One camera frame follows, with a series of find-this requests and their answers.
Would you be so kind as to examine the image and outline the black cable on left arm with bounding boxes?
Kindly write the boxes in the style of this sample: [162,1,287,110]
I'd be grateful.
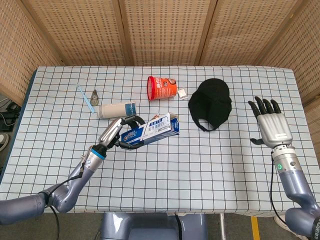
[44,156,87,240]

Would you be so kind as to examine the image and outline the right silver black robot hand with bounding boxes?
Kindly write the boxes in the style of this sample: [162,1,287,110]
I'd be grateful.
[247,96,294,149]

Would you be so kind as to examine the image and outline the woven bamboo screen panel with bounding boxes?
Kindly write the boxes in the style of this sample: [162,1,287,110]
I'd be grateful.
[257,0,320,143]
[0,0,63,107]
[117,0,218,67]
[21,0,133,67]
[198,0,312,67]

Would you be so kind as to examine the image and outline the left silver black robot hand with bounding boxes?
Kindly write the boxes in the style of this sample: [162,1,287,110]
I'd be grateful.
[98,115,146,151]

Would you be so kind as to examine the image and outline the toothpaste box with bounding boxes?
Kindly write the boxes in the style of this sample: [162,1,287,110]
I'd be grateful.
[120,112,181,146]

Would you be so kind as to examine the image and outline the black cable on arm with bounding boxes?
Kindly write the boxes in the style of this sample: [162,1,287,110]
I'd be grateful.
[44,156,87,240]
[270,156,288,227]

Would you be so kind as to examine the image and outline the black cables on floor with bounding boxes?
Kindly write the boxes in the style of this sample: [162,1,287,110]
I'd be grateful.
[0,97,22,133]

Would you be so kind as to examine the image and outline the white table leg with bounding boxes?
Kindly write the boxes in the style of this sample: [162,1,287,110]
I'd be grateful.
[219,213,225,240]

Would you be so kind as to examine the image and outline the black baseball cap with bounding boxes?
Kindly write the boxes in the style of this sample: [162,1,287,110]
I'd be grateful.
[188,78,233,132]

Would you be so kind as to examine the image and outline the white blue checked tablecloth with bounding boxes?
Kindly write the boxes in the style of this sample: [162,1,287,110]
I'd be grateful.
[0,65,320,217]

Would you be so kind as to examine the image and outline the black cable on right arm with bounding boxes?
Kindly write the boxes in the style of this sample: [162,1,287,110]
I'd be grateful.
[270,156,288,227]

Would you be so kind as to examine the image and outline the red instant noodle cup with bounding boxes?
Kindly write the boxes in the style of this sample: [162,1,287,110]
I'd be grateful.
[146,75,179,101]

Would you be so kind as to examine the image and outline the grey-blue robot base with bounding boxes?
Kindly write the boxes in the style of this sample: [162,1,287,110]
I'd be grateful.
[99,212,208,240]

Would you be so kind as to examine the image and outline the black cable on robot base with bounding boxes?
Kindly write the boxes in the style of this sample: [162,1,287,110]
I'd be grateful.
[174,214,183,240]

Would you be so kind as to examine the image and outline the small white wrapped packet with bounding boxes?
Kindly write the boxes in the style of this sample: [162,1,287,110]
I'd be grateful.
[177,87,189,100]

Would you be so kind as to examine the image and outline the white paper cup blue band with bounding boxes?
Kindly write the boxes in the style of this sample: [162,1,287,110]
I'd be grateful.
[96,100,138,120]

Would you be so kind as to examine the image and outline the light blue toothbrush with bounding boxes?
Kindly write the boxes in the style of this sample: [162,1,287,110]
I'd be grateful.
[76,84,96,113]

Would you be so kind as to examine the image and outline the white shoe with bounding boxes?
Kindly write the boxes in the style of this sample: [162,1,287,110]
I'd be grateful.
[273,214,288,230]

